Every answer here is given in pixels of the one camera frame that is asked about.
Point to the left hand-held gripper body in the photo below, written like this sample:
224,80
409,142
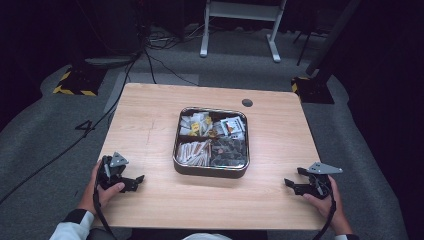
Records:
111,171

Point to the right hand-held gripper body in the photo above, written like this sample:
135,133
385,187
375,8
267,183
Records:
319,185

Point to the brown compartment box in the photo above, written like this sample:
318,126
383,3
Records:
210,171

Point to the clear box lid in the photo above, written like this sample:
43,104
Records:
211,136

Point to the person's right hand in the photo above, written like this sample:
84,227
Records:
333,211

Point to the person's left hand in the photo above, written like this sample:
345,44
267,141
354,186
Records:
93,196

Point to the pile of brown white sticks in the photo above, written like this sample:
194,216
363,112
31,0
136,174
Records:
193,153

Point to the pile of dark grey packets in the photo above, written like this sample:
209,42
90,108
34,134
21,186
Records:
228,153

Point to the pile of white yellow packets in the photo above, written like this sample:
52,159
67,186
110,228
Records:
195,125

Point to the black yellow striped base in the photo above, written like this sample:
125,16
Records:
311,90
78,81

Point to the pile of white red packets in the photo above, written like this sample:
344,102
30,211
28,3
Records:
231,128

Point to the person's white shirt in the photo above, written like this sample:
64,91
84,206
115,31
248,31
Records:
206,237

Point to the grey table grommet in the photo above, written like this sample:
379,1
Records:
247,102

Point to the grey flat stand foot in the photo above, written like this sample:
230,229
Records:
106,61

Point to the dark tripod legs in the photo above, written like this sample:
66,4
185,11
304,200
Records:
305,46

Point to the white metal stand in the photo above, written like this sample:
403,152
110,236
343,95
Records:
240,11

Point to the dark slanted post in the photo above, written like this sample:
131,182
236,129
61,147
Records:
333,36

